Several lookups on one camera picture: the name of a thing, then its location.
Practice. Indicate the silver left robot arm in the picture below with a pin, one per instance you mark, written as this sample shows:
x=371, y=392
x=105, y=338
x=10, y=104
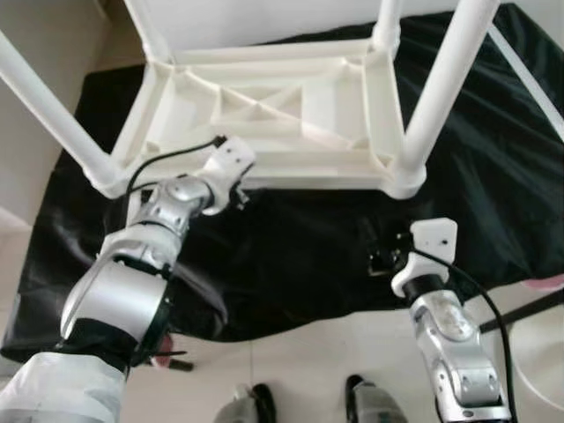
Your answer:
x=115, y=291

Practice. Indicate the grey right robot foot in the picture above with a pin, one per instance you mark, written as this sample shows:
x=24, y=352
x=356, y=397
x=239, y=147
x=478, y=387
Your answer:
x=374, y=404

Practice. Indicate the pink plastic object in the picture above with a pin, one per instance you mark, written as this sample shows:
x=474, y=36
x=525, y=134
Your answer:
x=162, y=352

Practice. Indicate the white standing fan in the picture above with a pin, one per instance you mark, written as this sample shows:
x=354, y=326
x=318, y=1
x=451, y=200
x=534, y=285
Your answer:
x=542, y=352

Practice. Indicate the grey tape strip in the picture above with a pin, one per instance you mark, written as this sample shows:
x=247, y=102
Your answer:
x=529, y=84

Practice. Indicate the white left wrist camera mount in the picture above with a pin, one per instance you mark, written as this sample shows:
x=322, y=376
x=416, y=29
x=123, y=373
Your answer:
x=231, y=159

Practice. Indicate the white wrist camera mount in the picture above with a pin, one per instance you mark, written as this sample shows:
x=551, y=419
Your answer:
x=231, y=159
x=434, y=238

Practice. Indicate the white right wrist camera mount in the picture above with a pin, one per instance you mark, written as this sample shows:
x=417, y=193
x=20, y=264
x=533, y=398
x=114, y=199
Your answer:
x=434, y=238

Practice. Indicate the black metal table frame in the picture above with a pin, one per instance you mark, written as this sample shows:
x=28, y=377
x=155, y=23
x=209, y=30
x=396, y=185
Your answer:
x=520, y=313

